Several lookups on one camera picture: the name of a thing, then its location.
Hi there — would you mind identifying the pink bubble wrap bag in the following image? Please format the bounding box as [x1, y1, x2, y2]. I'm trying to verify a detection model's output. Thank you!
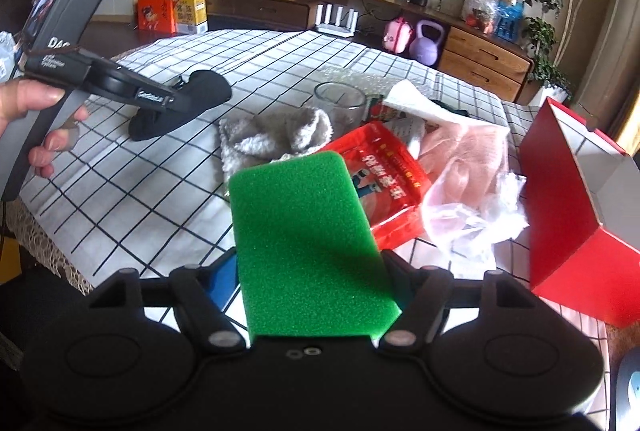
[418, 122, 528, 261]

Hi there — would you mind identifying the red plastic snack bag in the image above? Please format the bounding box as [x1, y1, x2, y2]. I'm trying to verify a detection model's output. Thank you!
[324, 121, 432, 250]

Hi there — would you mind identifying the green foam sponge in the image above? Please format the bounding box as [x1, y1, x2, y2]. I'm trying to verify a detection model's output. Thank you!
[229, 152, 399, 339]

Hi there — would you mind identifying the white fluffy towel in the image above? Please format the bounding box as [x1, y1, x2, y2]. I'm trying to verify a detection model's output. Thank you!
[218, 107, 333, 183]

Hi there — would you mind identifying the clear bubble wrap sheet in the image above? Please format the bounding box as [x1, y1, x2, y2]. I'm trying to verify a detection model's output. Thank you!
[314, 64, 436, 100]

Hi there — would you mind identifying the person's left hand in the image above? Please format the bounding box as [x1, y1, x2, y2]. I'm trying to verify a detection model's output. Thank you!
[0, 78, 89, 179]

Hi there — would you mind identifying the orange gift box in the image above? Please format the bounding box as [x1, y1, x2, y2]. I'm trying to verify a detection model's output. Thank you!
[137, 0, 177, 34]

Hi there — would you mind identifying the yellow gift box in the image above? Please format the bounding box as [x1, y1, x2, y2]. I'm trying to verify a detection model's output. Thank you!
[174, 0, 208, 35]

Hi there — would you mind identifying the white checkered tablecloth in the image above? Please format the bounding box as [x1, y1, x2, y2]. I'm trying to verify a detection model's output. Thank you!
[20, 29, 603, 430]

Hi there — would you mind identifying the red cardboard box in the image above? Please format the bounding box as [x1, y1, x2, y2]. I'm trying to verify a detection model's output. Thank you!
[518, 100, 639, 328]

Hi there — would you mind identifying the white printed paper sheet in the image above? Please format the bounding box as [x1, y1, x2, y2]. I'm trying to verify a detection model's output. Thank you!
[383, 79, 509, 136]

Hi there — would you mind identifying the clear glass cup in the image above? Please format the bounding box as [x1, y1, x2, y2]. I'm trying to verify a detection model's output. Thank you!
[312, 81, 367, 140]

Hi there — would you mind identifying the purple kettlebell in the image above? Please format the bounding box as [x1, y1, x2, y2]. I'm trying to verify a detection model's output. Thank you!
[409, 20, 445, 67]

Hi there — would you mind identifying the wooden tv sideboard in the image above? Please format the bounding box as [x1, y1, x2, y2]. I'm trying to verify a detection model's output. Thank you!
[206, 0, 533, 101]

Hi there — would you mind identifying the pink toy case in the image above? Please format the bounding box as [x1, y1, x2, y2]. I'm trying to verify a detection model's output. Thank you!
[382, 17, 413, 54]

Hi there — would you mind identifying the white wifi router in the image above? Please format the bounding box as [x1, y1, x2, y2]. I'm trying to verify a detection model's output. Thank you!
[314, 3, 359, 38]

